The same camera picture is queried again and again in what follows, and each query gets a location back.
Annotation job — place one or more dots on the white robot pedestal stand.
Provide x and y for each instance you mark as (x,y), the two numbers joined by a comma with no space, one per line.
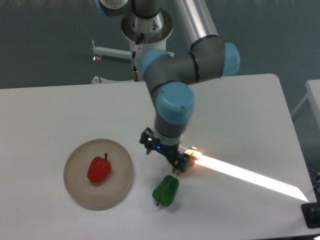
(143,35)

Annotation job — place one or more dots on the beige round plate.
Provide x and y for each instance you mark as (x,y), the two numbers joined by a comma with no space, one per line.
(109,192)

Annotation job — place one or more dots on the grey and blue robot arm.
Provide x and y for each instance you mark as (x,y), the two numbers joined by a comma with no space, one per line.
(168,78)

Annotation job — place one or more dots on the red toy bell pepper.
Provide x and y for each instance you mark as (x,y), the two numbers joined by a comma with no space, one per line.
(99,169)

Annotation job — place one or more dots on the black device at edge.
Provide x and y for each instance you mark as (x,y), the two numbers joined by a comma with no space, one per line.
(311,214)

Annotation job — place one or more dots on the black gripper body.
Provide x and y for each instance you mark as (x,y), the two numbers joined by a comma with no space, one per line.
(153,143)

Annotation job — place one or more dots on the green toy bell pepper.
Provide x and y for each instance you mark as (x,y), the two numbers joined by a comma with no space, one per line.
(164,194)

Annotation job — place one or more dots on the orange toy bell pepper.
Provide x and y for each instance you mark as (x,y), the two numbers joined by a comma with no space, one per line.
(194,155)

